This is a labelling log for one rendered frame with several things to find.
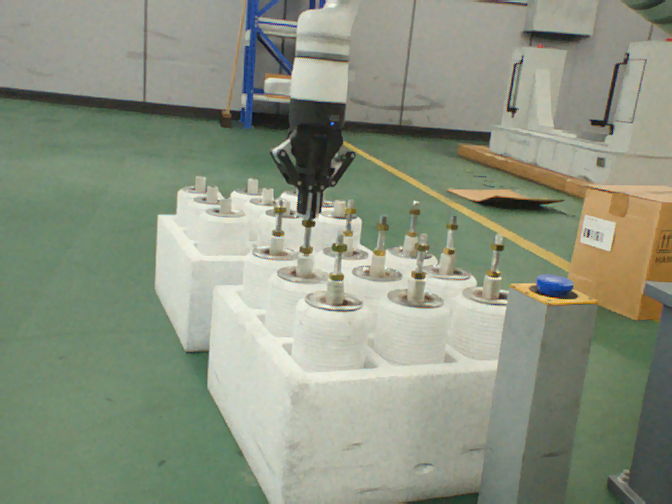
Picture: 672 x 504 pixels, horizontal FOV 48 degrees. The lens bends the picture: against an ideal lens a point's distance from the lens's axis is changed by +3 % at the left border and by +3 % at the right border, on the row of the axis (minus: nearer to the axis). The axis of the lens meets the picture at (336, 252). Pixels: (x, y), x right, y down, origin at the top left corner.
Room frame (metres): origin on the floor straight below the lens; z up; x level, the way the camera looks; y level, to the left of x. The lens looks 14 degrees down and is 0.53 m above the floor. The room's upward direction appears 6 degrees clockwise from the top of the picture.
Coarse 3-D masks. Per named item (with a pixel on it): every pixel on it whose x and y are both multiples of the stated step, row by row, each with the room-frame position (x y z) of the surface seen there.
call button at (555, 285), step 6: (540, 276) 0.83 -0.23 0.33; (546, 276) 0.83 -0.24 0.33; (552, 276) 0.83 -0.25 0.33; (558, 276) 0.83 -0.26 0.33; (540, 282) 0.81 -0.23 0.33; (546, 282) 0.81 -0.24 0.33; (552, 282) 0.80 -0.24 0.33; (558, 282) 0.81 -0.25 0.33; (564, 282) 0.81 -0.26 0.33; (570, 282) 0.81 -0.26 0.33; (540, 288) 0.82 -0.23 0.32; (546, 288) 0.81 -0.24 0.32; (552, 288) 0.80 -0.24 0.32; (558, 288) 0.80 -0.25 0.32; (564, 288) 0.80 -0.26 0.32; (570, 288) 0.81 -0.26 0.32; (552, 294) 0.81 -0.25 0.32; (558, 294) 0.80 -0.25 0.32; (564, 294) 0.81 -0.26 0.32
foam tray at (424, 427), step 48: (240, 288) 1.15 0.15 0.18; (240, 336) 1.00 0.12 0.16; (240, 384) 0.98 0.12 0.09; (288, 384) 0.81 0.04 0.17; (336, 384) 0.82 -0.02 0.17; (384, 384) 0.85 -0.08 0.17; (432, 384) 0.87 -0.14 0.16; (480, 384) 0.90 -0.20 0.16; (240, 432) 0.97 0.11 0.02; (288, 432) 0.80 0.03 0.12; (336, 432) 0.82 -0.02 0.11; (384, 432) 0.85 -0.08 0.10; (432, 432) 0.88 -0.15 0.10; (480, 432) 0.91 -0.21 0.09; (288, 480) 0.80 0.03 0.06; (336, 480) 0.83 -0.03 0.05; (384, 480) 0.85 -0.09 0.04; (432, 480) 0.88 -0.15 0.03; (480, 480) 0.91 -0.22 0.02
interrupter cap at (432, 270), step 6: (432, 264) 1.13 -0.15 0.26; (438, 264) 1.14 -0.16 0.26; (426, 270) 1.10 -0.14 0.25; (432, 270) 1.10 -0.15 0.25; (438, 270) 1.12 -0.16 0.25; (456, 270) 1.12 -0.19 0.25; (462, 270) 1.12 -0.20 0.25; (432, 276) 1.07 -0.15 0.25; (438, 276) 1.07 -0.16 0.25; (444, 276) 1.07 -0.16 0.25; (450, 276) 1.08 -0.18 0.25; (456, 276) 1.08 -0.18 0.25; (462, 276) 1.08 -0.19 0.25; (468, 276) 1.08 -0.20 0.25
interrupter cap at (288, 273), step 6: (282, 270) 1.01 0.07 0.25; (288, 270) 1.02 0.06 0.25; (294, 270) 1.02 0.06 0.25; (312, 270) 1.03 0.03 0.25; (318, 270) 1.03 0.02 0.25; (282, 276) 0.98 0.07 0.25; (288, 276) 0.99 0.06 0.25; (294, 276) 1.00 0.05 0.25; (312, 276) 1.01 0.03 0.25; (318, 276) 1.01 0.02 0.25; (324, 276) 1.01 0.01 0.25; (300, 282) 0.97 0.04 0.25; (306, 282) 0.97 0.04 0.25; (312, 282) 0.97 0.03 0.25; (318, 282) 0.98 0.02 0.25; (324, 282) 0.98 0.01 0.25
